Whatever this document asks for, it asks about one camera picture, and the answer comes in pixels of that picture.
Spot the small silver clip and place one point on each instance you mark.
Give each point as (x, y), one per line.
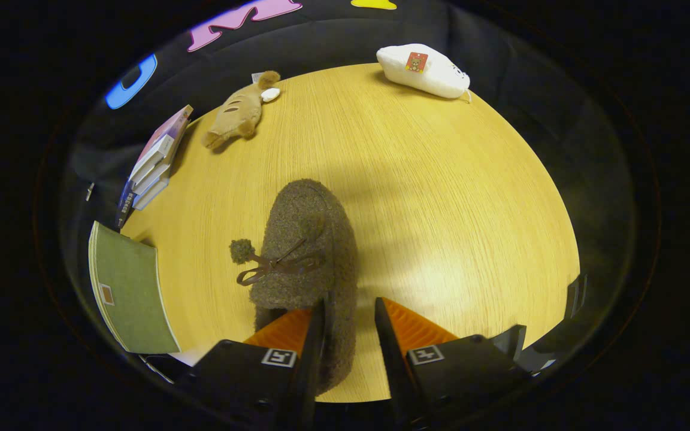
(89, 191)

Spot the white paperback book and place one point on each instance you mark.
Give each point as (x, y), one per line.
(150, 179)

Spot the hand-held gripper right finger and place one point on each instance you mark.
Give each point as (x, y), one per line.
(394, 365)

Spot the light blue paperback book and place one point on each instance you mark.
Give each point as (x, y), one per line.
(150, 199)

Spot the white plush toy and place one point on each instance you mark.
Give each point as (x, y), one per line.
(435, 78)

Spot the pink cover book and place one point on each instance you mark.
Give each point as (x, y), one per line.
(168, 126)

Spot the brown fuzzy slipper shoe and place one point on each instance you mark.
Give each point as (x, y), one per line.
(303, 227)

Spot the tan striped plush toy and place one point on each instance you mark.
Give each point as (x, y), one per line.
(237, 114)

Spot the dark blue book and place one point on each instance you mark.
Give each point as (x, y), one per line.
(124, 206)

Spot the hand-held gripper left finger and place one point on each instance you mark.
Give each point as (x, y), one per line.
(312, 365)

